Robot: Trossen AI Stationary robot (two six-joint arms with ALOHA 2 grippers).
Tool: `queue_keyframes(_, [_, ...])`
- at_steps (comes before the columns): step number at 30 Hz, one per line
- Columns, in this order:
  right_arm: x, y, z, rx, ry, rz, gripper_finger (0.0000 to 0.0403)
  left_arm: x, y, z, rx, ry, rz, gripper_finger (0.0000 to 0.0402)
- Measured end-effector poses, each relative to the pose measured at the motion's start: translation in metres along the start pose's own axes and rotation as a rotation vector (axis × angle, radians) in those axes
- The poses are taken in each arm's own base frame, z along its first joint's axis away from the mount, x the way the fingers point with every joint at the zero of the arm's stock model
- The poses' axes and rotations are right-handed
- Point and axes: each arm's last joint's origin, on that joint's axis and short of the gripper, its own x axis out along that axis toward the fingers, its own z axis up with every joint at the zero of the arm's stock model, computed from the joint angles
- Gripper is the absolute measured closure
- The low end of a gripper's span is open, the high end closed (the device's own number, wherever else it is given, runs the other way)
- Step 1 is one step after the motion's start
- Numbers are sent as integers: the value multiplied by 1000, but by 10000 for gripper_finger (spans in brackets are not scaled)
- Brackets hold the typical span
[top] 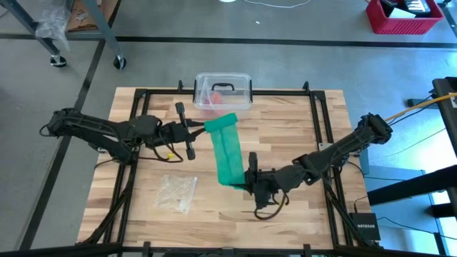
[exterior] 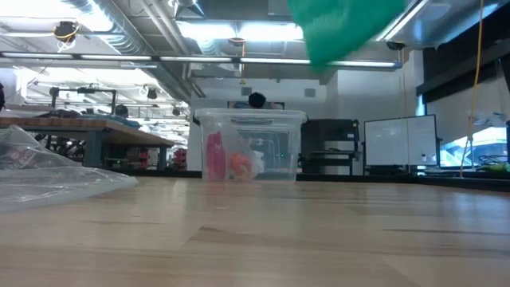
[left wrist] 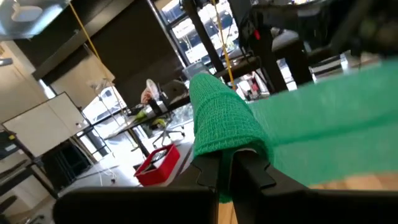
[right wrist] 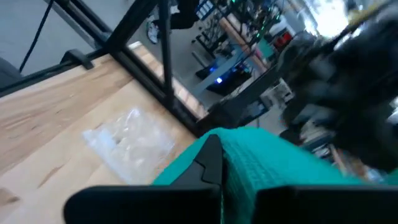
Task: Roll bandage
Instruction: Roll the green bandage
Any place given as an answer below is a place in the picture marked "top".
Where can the black metal table frame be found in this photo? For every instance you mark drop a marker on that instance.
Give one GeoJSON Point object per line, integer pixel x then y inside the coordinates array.
{"type": "Point", "coordinates": [164, 93]}

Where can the brown cardboard sheet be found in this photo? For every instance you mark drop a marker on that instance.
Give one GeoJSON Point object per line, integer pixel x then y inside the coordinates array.
{"type": "Point", "coordinates": [78, 18]}

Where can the clear plastic storage box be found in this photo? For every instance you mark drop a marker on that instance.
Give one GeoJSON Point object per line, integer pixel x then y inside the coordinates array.
{"type": "Point", "coordinates": [235, 82]}

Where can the white tower fan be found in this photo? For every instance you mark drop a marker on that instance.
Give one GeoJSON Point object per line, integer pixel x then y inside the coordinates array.
{"type": "Point", "coordinates": [227, 1]}

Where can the black Netgear network switch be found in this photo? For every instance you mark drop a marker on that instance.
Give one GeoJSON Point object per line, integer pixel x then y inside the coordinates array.
{"type": "Point", "coordinates": [366, 226]}

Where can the silver metal bracket plate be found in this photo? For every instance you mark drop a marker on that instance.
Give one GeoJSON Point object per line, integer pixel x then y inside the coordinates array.
{"type": "Point", "coordinates": [323, 146]}

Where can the black electronic device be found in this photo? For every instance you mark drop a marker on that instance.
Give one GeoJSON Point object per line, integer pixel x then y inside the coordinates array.
{"type": "Point", "coordinates": [410, 5]}

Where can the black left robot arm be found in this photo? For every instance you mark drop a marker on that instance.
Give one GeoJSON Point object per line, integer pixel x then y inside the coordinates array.
{"type": "Point", "coordinates": [93, 130]}

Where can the white paper sheet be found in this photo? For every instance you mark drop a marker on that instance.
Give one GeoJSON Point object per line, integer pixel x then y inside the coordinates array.
{"type": "Point", "coordinates": [400, 14]}

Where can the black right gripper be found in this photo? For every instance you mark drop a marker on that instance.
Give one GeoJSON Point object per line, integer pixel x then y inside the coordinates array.
{"type": "Point", "coordinates": [264, 182]}

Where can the crumpled clear plastic wrap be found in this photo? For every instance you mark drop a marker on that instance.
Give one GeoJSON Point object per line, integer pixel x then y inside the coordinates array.
{"type": "Point", "coordinates": [51, 21]}

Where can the black caster wheel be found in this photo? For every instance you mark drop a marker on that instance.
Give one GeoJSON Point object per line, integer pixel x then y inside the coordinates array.
{"type": "Point", "coordinates": [119, 63]}
{"type": "Point", "coordinates": [58, 61]}

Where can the green elastic bandage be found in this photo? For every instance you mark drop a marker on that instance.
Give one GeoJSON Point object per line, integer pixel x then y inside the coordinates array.
{"type": "Point", "coordinates": [228, 153]}

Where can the orange bandage roll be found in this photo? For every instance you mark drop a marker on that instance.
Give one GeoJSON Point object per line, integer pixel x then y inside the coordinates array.
{"type": "Point", "coordinates": [217, 99]}

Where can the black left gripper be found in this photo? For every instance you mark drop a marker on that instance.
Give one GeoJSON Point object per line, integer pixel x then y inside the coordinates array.
{"type": "Point", "coordinates": [175, 132]}

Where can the red plastic crate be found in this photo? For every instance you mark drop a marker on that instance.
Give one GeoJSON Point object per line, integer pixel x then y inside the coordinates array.
{"type": "Point", "coordinates": [403, 26]}

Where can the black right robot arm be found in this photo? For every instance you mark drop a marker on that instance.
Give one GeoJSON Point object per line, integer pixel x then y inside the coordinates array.
{"type": "Point", "coordinates": [339, 148]}

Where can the large clear plastic bag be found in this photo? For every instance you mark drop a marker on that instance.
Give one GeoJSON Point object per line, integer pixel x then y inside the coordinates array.
{"type": "Point", "coordinates": [176, 194]}

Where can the black metal stand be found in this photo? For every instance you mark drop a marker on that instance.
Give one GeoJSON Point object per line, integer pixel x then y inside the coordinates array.
{"type": "Point", "coordinates": [410, 185]}

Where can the grey metal cart frame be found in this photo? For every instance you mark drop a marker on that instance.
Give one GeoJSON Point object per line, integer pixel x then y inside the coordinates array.
{"type": "Point", "coordinates": [100, 25]}

